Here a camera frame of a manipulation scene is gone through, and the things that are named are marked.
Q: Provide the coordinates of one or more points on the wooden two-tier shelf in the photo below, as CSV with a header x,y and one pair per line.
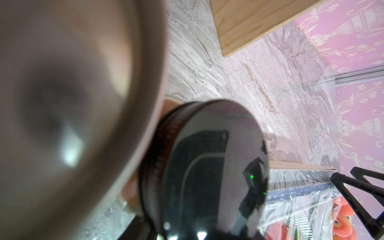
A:
x,y
241,23

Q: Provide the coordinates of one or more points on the striped plate of peaches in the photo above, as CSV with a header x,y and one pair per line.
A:
x,y
342,214

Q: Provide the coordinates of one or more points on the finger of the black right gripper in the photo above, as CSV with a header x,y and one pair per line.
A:
x,y
364,191

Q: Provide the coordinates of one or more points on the cream plastic wrap dispenser box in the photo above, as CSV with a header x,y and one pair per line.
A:
x,y
291,180

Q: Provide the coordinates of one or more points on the transparent plastic wrap sheet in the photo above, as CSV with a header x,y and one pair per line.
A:
x,y
318,206

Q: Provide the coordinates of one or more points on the red cola can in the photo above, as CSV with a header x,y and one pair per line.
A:
x,y
82,84

